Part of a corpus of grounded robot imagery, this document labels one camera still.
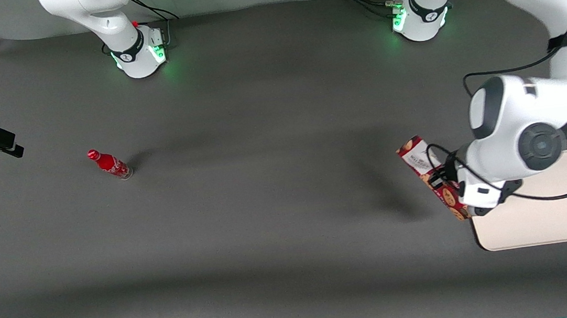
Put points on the beige plastic tray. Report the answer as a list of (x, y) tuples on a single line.
[(558, 219)]

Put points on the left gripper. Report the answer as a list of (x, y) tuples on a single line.
[(449, 172)]

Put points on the red cookie box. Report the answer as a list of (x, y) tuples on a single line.
[(415, 155)]

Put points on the red cola bottle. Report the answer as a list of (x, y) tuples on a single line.
[(110, 165)]

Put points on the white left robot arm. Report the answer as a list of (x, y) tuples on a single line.
[(537, 116)]

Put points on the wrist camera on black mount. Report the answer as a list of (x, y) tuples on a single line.
[(508, 189)]

